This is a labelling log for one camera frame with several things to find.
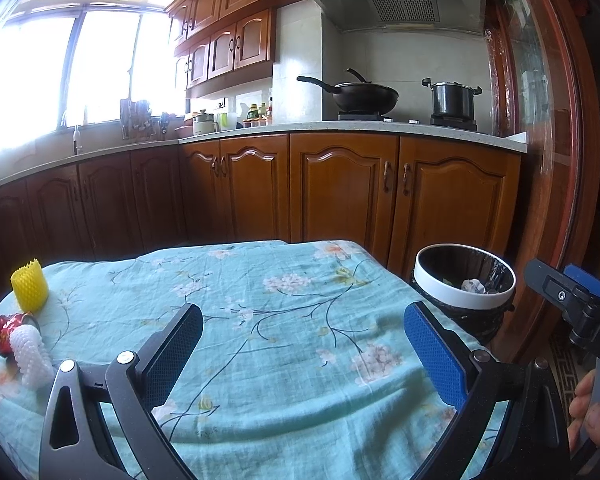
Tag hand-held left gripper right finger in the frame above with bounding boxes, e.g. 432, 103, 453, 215
403, 301, 572, 480

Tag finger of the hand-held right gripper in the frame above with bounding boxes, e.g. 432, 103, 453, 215
564, 263, 600, 298
524, 258, 588, 308

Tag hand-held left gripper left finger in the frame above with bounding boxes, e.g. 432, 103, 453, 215
39, 302, 204, 480

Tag white rimmed trash bin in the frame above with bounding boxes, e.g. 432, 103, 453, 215
411, 243, 517, 346

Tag teal floral tablecloth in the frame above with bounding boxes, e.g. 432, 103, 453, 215
0, 240, 511, 480

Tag white foam fruit net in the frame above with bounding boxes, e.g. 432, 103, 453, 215
8, 324, 56, 388

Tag wooden glass door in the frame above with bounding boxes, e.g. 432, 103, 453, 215
480, 0, 600, 361

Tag yellow foam fruit net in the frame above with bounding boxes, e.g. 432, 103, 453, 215
10, 257, 50, 311

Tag red apple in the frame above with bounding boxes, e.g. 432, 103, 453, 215
0, 312, 36, 358

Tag wooden lower cabinets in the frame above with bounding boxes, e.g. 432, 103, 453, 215
0, 132, 523, 306

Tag wooden cabinets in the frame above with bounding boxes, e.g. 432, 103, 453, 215
164, 0, 331, 101
0, 132, 523, 306

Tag gas stove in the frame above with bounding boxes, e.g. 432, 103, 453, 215
337, 110, 478, 133

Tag steel cooking pot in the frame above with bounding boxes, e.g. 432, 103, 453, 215
421, 77, 482, 118

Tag sink faucet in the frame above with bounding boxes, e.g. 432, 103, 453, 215
60, 110, 83, 156

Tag knife rack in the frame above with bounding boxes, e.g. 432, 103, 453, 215
120, 97, 156, 140

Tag condiment bottles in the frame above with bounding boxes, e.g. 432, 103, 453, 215
242, 97, 273, 127

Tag grey kitchen countertop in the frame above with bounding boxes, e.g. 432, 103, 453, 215
0, 120, 528, 196

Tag black wok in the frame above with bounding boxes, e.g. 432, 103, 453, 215
296, 67, 400, 115

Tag kitchen window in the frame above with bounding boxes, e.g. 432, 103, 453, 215
0, 2, 191, 161

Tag wooden upper cabinets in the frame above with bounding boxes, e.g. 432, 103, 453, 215
164, 0, 331, 101

